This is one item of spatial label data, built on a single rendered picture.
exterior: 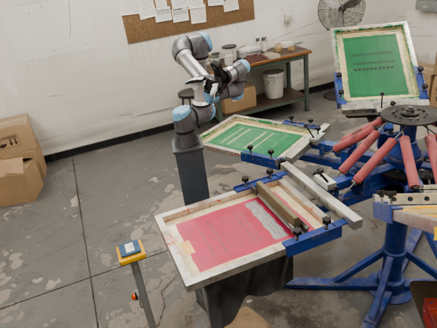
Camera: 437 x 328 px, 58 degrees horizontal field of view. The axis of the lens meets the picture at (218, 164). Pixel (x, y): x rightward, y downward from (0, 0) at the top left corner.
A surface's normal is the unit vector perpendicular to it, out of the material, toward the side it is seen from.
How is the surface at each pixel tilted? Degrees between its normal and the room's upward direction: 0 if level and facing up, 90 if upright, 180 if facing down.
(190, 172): 90
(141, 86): 90
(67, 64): 90
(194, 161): 90
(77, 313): 0
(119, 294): 0
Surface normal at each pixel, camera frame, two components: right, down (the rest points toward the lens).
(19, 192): 0.14, 0.45
